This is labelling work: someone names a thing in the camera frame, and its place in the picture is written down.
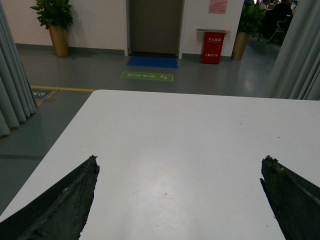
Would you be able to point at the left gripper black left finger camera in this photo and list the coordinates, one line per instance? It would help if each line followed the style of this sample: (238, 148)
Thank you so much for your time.
(59, 213)

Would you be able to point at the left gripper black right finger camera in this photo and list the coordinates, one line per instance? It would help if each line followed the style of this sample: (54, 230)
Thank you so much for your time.
(295, 201)

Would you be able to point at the grey curtain left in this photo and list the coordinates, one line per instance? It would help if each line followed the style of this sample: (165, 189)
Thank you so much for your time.
(17, 102)

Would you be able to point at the grey curtain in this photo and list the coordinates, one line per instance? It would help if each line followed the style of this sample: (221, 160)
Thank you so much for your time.
(296, 72)
(17, 102)

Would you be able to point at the dark floor sign sticker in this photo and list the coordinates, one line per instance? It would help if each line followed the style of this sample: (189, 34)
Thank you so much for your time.
(43, 94)

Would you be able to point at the grey curtain right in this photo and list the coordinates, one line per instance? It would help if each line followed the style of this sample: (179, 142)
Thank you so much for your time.
(296, 72)

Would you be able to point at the green floor sign sticker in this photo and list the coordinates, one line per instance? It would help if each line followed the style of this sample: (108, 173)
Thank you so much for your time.
(147, 76)

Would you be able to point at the blue floor mat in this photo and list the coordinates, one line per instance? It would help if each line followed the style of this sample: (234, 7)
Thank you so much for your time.
(158, 62)

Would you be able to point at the seated person in black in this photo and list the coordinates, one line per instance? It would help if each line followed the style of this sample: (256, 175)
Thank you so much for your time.
(278, 13)

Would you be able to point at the red fire extinguisher box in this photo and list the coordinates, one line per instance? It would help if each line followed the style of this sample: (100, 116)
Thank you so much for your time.
(212, 44)

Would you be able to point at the potted plant gold pot right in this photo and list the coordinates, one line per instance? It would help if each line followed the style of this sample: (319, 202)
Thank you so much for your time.
(249, 24)

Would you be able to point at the potted plant gold pot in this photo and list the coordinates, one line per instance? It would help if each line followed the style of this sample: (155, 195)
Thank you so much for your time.
(56, 17)
(249, 24)

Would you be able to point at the potted plant gold pot left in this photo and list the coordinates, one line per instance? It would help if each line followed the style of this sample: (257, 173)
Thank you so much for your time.
(56, 17)

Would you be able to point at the grey door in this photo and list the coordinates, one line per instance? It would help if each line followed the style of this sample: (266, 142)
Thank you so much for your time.
(154, 27)

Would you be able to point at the pink wall notice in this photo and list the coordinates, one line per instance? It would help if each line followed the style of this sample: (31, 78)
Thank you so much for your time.
(218, 7)

